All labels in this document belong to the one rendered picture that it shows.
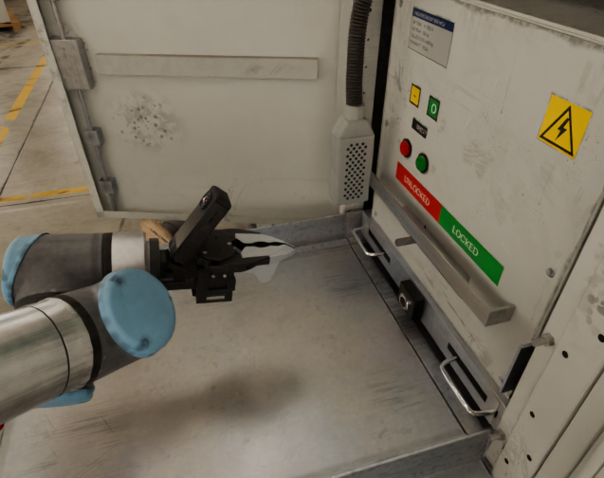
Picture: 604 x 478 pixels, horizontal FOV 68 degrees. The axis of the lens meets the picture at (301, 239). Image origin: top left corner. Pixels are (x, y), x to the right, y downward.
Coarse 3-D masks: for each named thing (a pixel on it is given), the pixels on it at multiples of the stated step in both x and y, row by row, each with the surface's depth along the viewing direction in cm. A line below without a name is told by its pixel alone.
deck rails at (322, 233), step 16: (288, 224) 101; (304, 224) 102; (320, 224) 103; (336, 224) 105; (288, 240) 104; (304, 240) 105; (320, 240) 106; (336, 240) 106; (480, 432) 61; (416, 448) 66; (432, 448) 59; (448, 448) 61; (464, 448) 62; (480, 448) 64; (368, 464) 64; (384, 464) 58; (400, 464) 60; (416, 464) 61; (432, 464) 63; (448, 464) 64; (464, 464) 64
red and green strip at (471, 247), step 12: (408, 180) 82; (420, 192) 78; (432, 204) 75; (432, 216) 76; (444, 216) 72; (444, 228) 73; (456, 228) 69; (456, 240) 70; (468, 240) 67; (468, 252) 67; (480, 252) 65; (480, 264) 65; (492, 264) 62; (492, 276) 63
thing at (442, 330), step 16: (368, 240) 103; (384, 240) 94; (384, 256) 96; (400, 256) 90; (400, 272) 89; (432, 304) 79; (432, 320) 79; (448, 320) 76; (432, 336) 80; (448, 336) 75; (448, 352) 76; (464, 352) 71; (464, 368) 72; (480, 368) 68; (464, 384) 73; (480, 384) 68; (496, 384) 66; (480, 400) 69; (496, 416) 66
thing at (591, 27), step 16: (464, 0) 59; (480, 0) 56; (496, 0) 58; (512, 0) 58; (528, 0) 58; (544, 0) 58; (560, 0) 58; (576, 0) 58; (592, 0) 58; (512, 16) 51; (528, 16) 49; (544, 16) 50; (560, 16) 50; (576, 16) 50; (592, 16) 50; (576, 32) 44; (592, 32) 43; (592, 224) 46; (576, 256) 48; (560, 288) 51; (544, 320) 54
